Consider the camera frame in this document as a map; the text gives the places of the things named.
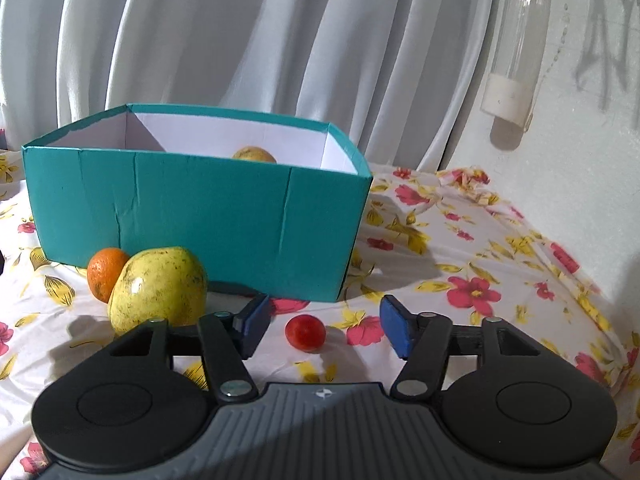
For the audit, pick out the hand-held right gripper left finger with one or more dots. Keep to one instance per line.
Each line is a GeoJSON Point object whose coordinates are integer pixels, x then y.
{"type": "Point", "coordinates": [255, 325]}

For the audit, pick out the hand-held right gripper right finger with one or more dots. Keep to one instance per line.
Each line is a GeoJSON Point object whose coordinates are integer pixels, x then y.
{"type": "Point", "coordinates": [397, 327]}

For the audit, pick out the small red tomato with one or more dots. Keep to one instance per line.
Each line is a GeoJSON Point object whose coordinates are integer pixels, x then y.
{"type": "Point", "coordinates": [305, 332]}

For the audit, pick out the yellow-green mango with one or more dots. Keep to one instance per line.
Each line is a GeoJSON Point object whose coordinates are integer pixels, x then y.
{"type": "Point", "coordinates": [160, 290]}

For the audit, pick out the teal cardboard box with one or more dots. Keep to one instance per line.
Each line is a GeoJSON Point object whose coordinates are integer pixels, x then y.
{"type": "Point", "coordinates": [200, 220]}

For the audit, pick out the orange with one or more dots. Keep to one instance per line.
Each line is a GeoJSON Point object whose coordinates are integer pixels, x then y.
{"type": "Point", "coordinates": [102, 272]}

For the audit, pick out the floral tablecloth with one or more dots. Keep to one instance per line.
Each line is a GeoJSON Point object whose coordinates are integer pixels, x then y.
{"type": "Point", "coordinates": [475, 260]}

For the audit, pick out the yellow-green apple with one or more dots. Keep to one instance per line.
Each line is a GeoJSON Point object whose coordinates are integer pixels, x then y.
{"type": "Point", "coordinates": [254, 155]}

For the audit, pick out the clear tube with white cap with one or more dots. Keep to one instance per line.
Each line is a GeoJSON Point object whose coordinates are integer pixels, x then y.
{"type": "Point", "coordinates": [512, 90]}

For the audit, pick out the white curtain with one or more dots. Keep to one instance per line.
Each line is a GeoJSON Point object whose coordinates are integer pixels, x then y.
{"type": "Point", "coordinates": [225, 35]}

